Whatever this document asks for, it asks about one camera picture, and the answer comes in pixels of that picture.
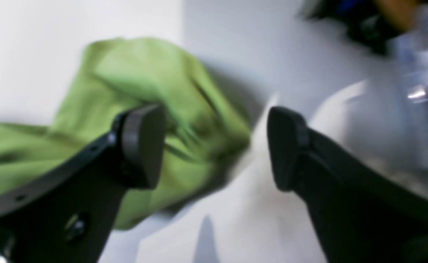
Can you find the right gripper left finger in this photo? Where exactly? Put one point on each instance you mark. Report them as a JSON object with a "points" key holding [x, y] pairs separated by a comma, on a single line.
{"points": [[67, 214]]}

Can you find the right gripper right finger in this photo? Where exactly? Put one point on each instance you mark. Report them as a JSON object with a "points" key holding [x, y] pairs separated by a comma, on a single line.
{"points": [[358, 216]]}

